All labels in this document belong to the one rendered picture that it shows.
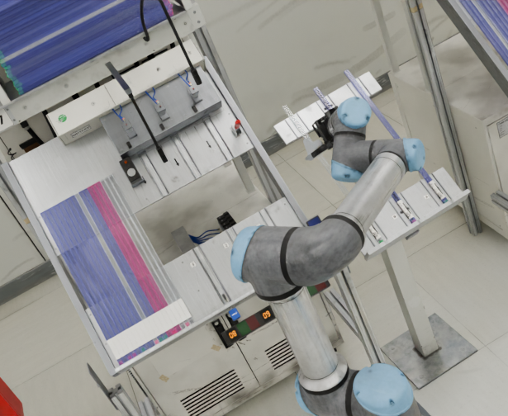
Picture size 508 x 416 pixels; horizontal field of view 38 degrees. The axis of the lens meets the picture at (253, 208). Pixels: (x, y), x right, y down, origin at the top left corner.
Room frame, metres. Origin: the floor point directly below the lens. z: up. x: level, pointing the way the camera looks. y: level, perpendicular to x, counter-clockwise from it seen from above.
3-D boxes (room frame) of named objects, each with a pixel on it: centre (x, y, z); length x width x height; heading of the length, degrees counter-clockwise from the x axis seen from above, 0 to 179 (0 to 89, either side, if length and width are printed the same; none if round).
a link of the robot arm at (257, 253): (1.20, 0.01, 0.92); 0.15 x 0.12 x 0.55; 48
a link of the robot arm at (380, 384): (1.11, -0.08, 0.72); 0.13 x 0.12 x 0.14; 48
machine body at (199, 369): (2.27, 0.30, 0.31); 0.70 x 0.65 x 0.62; 98
